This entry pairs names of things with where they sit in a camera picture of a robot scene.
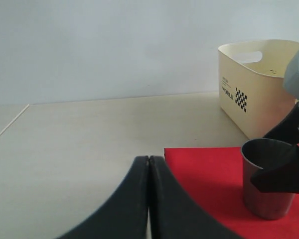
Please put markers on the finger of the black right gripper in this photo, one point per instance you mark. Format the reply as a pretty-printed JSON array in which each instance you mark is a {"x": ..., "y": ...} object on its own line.
[
  {"x": 288, "y": 129},
  {"x": 282, "y": 176}
]

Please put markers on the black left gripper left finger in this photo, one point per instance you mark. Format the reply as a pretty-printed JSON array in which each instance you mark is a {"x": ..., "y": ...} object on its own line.
[{"x": 124, "y": 214}]

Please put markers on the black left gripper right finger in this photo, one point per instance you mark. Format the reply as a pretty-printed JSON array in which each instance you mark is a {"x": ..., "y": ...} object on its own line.
[{"x": 173, "y": 213}]

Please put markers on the stainless steel cup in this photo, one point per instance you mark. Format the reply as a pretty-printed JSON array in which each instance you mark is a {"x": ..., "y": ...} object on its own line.
[{"x": 257, "y": 154}]

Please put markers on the red table cloth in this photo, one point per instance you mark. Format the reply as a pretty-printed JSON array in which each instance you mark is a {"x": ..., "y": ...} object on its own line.
[{"x": 213, "y": 179}]

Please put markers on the cream plastic bin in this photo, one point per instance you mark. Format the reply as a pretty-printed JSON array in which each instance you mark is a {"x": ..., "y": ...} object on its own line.
[{"x": 251, "y": 78}]

